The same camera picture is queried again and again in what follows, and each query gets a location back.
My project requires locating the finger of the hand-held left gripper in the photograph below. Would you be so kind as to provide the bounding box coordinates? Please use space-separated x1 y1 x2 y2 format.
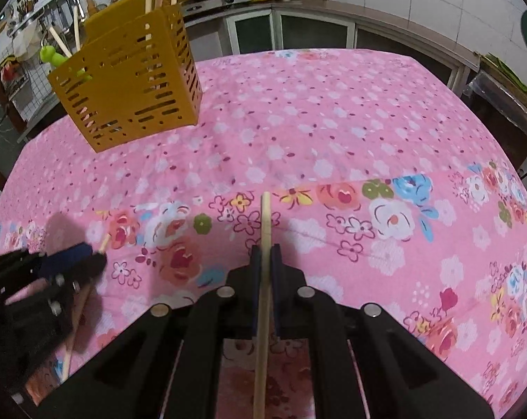
49 253 108 294
28 243 94 277

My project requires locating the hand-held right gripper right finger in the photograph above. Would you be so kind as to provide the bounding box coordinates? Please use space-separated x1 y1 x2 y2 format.
270 243 495 419

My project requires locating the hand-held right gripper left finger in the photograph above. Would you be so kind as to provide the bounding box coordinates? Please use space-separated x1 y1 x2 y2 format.
34 244 263 419

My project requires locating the yellow slotted utensil holder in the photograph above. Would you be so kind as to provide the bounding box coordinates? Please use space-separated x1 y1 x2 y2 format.
47 0 203 154

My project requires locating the green handled peeler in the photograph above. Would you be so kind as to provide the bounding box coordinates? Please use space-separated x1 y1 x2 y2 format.
39 45 92 81

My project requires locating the pink floral tablecloth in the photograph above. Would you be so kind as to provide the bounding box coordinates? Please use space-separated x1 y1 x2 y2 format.
0 48 527 419

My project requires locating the white kitchen cabinet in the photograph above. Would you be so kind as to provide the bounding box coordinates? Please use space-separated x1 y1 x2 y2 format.
183 0 480 92

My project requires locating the steel gas stove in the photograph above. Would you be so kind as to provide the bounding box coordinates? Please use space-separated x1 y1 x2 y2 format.
180 0 255 18

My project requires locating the cluttered side table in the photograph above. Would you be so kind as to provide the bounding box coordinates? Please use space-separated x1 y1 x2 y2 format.
462 52 527 175

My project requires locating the white wire dish rack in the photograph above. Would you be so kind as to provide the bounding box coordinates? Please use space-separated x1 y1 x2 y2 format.
0 52 61 118

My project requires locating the steel utensil wall shelf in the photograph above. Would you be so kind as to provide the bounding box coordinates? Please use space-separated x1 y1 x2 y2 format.
0 0 116 62

